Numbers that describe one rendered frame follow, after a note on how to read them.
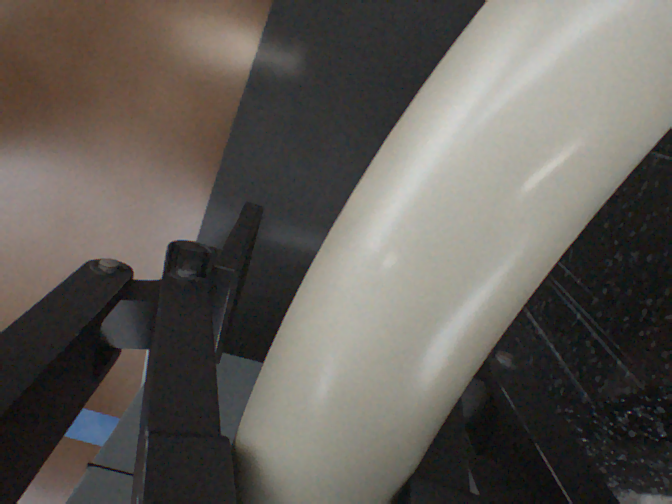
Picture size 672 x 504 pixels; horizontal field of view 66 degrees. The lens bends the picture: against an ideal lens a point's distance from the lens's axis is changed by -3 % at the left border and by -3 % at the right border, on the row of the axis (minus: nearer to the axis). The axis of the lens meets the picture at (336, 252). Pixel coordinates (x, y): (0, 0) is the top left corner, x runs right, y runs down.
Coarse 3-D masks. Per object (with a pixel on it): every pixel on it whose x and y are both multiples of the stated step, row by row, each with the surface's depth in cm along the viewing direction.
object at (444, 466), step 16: (448, 416) 11; (448, 432) 10; (464, 432) 10; (432, 448) 10; (448, 448) 10; (464, 448) 10; (432, 464) 9; (448, 464) 9; (464, 464) 10; (416, 480) 8; (432, 480) 8; (448, 480) 9; (464, 480) 9; (400, 496) 8; (416, 496) 8; (432, 496) 8; (448, 496) 8; (464, 496) 8; (480, 496) 8
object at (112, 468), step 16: (144, 368) 115; (224, 368) 108; (240, 368) 109; (256, 368) 111; (224, 384) 103; (240, 384) 104; (224, 400) 98; (240, 400) 100; (128, 416) 87; (224, 416) 94; (240, 416) 95; (112, 432) 83; (128, 432) 84; (224, 432) 90; (112, 448) 80; (128, 448) 81; (96, 464) 76; (112, 464) 77; (128, 464) 78; (80, 480) 73; (96, 480) 74; (112, 480) 74; (128, 480) 75; (80, 496) 70; (96, 496) 71; (112, 496) 72; (128, 496) 73
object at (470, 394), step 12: (468, 384) 14; (480, 384) 14; (468, 396) 14; (480, 396) 14; (492, 396) 14; (468, 408) 14; (480, 408) 14; (492, 408) 14; (468, 420) 14; (480, 420) 14; (492, 420) 14
